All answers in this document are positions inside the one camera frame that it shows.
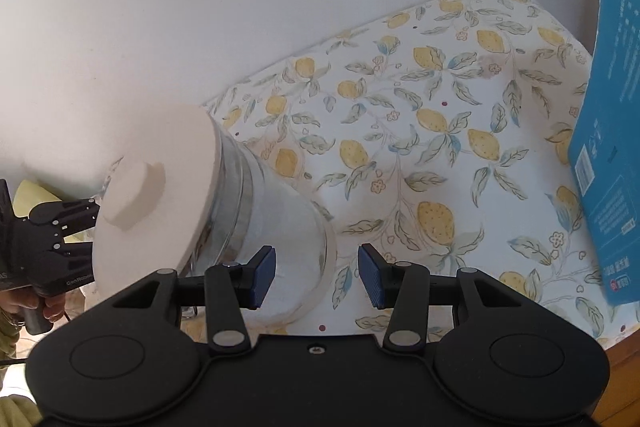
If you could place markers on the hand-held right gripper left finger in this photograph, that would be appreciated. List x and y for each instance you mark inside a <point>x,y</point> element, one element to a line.
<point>262,278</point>

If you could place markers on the clear glass jar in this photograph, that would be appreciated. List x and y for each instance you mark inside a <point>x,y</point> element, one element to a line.
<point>285,232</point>

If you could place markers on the wooden table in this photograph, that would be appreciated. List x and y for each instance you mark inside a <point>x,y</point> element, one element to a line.
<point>625,377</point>

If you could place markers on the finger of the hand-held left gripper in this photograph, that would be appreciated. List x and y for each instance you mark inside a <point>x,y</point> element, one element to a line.
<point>65,213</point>
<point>72,258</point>

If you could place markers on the lemon print tablecloth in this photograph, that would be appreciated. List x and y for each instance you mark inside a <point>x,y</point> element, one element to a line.
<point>400,187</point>

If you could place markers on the white round jar lid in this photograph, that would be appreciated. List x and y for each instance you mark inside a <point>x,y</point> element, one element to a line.
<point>165,207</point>

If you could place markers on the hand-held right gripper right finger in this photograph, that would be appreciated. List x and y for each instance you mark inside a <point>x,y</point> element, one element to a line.
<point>372,278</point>

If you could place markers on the pale yellow cloth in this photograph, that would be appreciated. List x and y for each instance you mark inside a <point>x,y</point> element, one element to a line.
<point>30,198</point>

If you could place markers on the blue tissue pack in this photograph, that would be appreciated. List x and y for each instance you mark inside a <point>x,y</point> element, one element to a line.
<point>610,107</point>

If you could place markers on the person's left hand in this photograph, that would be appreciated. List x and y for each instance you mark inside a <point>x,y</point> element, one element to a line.
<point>55,307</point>

